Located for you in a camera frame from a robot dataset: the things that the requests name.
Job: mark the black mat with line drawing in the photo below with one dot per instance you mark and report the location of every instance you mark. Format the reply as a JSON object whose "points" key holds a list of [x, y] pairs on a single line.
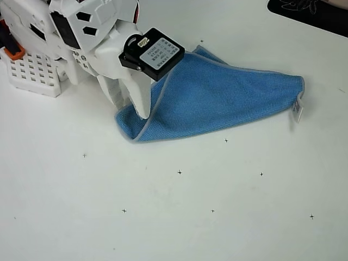
{"points": [[312, 19]]}

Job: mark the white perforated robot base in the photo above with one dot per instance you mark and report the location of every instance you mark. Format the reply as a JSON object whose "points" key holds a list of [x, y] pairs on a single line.
{"points": [[30, 70]]}

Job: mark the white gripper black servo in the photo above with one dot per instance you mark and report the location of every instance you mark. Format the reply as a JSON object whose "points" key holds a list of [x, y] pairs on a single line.
{"points": [[106, 55]]}

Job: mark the orange and black clamp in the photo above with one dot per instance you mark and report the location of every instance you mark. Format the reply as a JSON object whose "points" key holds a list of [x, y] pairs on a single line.
{"points": [[15, 53]]}

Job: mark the blue microfibre cloth white tag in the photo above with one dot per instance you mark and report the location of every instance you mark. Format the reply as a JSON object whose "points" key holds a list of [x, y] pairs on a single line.
{"points": [[217, 103]]}

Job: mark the black camera module box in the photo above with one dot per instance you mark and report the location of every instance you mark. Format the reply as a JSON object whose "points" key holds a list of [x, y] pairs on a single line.
{"points": [[160, 57]]}

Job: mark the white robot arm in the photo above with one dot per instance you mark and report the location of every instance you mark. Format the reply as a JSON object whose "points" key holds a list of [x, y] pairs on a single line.
{"points": [[108, 13]]}

